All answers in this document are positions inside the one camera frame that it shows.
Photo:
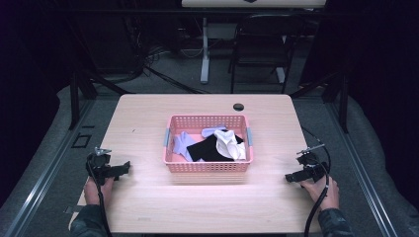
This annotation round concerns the black folding chair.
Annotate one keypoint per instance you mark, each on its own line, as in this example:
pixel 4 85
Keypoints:
pixel 263 49

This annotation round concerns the black sock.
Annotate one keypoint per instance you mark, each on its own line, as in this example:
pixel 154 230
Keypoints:
pixel 206 150

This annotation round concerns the person's right hand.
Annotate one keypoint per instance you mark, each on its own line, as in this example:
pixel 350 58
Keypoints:
pixel 321 194

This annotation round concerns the white desk foot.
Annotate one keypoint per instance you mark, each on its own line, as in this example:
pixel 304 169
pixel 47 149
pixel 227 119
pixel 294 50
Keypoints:
pixel 280 75

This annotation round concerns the white desk leg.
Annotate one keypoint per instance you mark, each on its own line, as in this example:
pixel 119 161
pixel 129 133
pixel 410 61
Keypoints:
pixel 205 52

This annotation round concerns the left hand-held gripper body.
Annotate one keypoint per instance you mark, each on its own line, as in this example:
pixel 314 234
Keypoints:
pixel 98 164

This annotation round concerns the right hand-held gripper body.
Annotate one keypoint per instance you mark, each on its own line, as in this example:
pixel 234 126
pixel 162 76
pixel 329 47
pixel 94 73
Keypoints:
pixel 311 166

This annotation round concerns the large purple sock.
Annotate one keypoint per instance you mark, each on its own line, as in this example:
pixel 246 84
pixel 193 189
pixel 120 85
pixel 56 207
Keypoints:
pixel 182 144

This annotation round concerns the pink plastic basket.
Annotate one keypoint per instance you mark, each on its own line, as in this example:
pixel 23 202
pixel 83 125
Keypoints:
pixel 207 167

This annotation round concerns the white sock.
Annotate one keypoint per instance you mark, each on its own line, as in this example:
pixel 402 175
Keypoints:
pixel 227 144

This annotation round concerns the small purple sock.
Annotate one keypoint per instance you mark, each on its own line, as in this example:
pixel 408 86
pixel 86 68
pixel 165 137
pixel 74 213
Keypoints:
pixel 210 131

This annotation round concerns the aluminium floor rail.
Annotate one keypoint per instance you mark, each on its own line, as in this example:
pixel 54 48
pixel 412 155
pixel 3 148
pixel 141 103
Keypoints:
pixel 42 181
pixel 362 171

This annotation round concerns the person's left hand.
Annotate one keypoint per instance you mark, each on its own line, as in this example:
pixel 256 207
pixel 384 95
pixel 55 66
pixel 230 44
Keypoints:
pixel 95 192

